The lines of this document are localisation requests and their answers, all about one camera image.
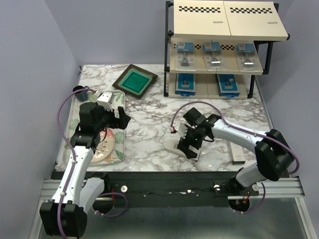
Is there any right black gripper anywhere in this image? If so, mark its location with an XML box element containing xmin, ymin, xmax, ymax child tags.
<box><xmin>176</xmin><ymin>123</ymin><xmax>203</xmax><ymax>159</ymax></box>

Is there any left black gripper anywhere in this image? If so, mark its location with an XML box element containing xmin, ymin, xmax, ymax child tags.
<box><xmin>95</xmin><ymin>102</ymin><xmax>132</xmax><ymax>132</ymax></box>

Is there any white Harry's box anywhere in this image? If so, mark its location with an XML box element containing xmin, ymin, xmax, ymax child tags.
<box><xmin>165</xmin><ymin>139</ymin><xmax>201</xmax><ymax>162</ymax></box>

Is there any tall white slim box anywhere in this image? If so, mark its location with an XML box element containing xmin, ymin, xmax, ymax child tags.
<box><xmin>228</xmin><ymin>142</ymin><xmax>246</xmax><ymax>165</ymax></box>

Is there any blue Harry's razor box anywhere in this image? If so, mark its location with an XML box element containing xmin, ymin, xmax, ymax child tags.
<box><xmin>175</xmin><ymin>73</ymin><xmax>196</xmax><ymax>97</ymax></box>
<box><xmin>215</xmin><ymin>74</ymin><xmax>240</xmax><ymax>98</ymax></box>

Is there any blister razor pack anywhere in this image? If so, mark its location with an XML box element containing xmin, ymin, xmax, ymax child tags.
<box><xmin>175</xmin><ymin>42</ymin><xmax>196</xmax><ymax>72</ymax></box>
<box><xmin>236</xmin><ymin>43</ymin><xmax>260</xmax><ymax>72</ymax></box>
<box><xmin>202</xmin><ymin>41</ymin><xmax>225</xmax><ymax>72</ymax></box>

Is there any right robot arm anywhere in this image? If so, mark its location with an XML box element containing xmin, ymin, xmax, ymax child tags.
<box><xmin>172</xmin><ymin>108</ymin><xmax>294</xmax><ymax>195</ymax></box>

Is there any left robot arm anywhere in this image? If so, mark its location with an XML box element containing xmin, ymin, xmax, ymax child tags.
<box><xmin>39</xmin><ymin>102</ymin><xmax>131</xmax><ymax>239</ymax></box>

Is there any bottom left beige shelf board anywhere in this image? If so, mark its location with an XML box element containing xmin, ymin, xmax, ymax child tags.
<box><xmin>167</xmin><ymin>73</ymin><xmax>208</xmax><ymax>99</ymax></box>

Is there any middle left beige shelf board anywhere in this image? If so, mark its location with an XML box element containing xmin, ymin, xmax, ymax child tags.
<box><xmin>169</xmin><ymin>38</ymin><xmax>217</xmax><ymax>74</ymax></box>

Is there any middle right beige shelf board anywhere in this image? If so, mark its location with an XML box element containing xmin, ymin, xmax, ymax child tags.
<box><xmin>217</xmin><ymin>40</ymin><xmax>263</xmax><ymax>75</ymax></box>

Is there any pink cream round plate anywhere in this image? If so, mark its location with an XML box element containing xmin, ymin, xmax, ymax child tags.
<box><xmin>90</xmin><ymin>128</ymin><xmax>115</xmax><ymax>165</ymax></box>

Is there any square green ceramic plate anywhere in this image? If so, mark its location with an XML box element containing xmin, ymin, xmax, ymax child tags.
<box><xmin>112</xmin><ymin>64</ymin><xmax>158</xmax><ymax>99</ymax></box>

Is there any floral leaf serving tray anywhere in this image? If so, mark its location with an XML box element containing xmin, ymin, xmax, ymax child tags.
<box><xmin>57</xmin><ymin>90</ymin><xmax>126</xmax><ymax>169</ymax></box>

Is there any dark blue mug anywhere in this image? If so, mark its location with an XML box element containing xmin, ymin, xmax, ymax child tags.
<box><xmin>72</xmin><ymin>85</ymin><xmax>89</xmax><ymax>102</ymax></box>

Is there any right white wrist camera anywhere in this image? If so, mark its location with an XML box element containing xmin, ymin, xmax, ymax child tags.
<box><xmin>171</xmin><ymin>122</ymin><xmax>188</xmax><ymax>138</ymax></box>

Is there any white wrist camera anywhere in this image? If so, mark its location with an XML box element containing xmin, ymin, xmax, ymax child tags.
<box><xmin>97</xmin><ymin>92</ymin><xmax>115</xmax><ymax>112</ymax></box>
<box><xmin>171</xmin><ymin>122</ymin><xmax>188</xmax><ymax>138</ymax></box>

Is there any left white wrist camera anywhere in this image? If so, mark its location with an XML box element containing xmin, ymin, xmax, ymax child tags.
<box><xmin>97</xmin><ymin>92</ymin><xmax>115</xmax><ymax>112</ymax></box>

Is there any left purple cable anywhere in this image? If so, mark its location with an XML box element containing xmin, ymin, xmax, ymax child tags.
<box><xmin>57</xmin><ymin>89</ymin><xmax>129</xmax><ymax>237</ymax></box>

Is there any purple cable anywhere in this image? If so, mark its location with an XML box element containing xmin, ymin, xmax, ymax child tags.
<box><xmin>170</xmin><ymin>101</ymin><xmax>300</xmax><ymax>215</ymax></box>
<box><xmin>57</xmin><ymin>89</ymin><xmax>129</xmax><ymax>237</ymax></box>

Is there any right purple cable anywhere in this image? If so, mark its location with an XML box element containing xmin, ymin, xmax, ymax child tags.
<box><xmin>170</xmin><ymin>101</ymin><xmax>300</xmax><ymax>215</ymax></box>

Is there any aluminium rail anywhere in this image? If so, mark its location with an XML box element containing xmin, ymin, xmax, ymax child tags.
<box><xmin>39</xmin><ymin>177</ymin><xmax>305</xmax><ymax>201</ymax></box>

